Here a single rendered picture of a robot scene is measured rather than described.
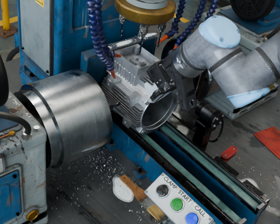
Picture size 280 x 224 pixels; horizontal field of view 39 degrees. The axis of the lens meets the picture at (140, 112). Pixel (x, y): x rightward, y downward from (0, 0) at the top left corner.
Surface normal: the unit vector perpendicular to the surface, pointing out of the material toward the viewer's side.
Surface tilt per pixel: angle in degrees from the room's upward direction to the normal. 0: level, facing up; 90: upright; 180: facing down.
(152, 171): 90
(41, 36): 90
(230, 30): 25
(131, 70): 90
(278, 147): 0
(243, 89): 63
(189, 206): 33
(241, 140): 0
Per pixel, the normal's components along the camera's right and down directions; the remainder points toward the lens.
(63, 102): 0.43, -0.41
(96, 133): 0.66, 0.42
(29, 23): -0.75, 0.33
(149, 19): 0.09, 0.64
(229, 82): -0.55, 0.30
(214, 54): -0.39, 0.17
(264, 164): 0.15, -0.77
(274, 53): -0.32, -0.13
